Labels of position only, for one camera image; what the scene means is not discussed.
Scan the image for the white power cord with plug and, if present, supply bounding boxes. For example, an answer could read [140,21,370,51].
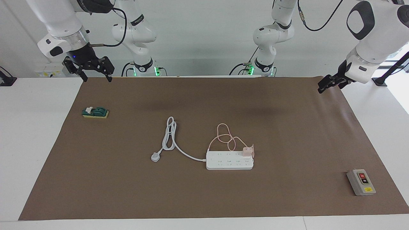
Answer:
[151,116,208,163]

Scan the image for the white wall socket box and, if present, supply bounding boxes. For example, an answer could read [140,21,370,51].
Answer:
[35,62,66,78]

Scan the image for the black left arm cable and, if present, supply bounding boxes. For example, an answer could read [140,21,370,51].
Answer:
[228,0,344,76]

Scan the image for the pink charging cable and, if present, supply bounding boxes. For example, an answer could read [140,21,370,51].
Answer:
[208,123,255,157]

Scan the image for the pink charger adapter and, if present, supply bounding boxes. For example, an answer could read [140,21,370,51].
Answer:
[241,144,255,158]

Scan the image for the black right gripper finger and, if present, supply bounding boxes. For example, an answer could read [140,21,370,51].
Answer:
[63,57,89,82]
[97,57,115,82]

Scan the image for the black desk clamp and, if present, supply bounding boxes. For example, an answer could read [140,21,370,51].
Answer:
[0,66,17,87]

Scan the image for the grey on-off switch box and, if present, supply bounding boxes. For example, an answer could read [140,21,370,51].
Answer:
[346,169,376,196]

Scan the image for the white power strip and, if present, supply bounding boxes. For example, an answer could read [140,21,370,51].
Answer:
[205,150,254,171]

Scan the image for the green knife switch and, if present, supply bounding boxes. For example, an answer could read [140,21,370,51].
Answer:
[82,106,110,119]

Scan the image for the brown table mat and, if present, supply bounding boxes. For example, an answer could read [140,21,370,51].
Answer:
[18,76,409,221]

